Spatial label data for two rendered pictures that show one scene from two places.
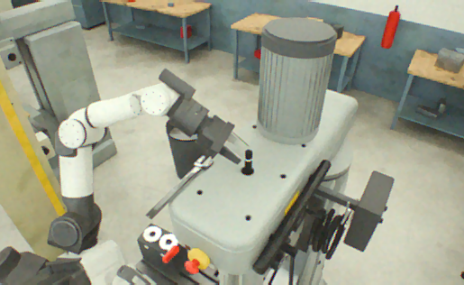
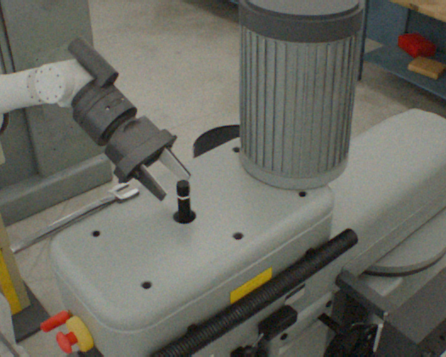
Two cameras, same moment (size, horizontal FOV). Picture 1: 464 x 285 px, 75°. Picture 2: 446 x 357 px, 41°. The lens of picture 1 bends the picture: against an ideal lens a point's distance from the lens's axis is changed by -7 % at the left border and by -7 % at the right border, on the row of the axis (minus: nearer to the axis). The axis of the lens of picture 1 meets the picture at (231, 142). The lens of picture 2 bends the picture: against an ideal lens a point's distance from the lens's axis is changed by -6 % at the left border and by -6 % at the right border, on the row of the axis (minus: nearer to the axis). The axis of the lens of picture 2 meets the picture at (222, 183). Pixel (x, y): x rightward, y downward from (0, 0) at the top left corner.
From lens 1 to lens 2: 0.35 m
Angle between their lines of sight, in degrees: 14
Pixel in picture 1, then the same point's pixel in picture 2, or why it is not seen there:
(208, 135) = (118, 145)
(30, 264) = not seen: outside the picture
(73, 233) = not seen: outside the picture
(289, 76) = (269, 67)
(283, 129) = (268, 159)
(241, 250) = (119, 328)
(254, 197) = (172, 258)
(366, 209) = (396, 327)
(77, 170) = not seen: outside the picture
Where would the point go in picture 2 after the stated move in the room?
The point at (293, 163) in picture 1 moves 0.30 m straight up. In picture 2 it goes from (266, 219) to (271, 50)
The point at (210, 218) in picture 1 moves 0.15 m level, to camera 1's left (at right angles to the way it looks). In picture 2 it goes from (91, 272) to (10, 252)
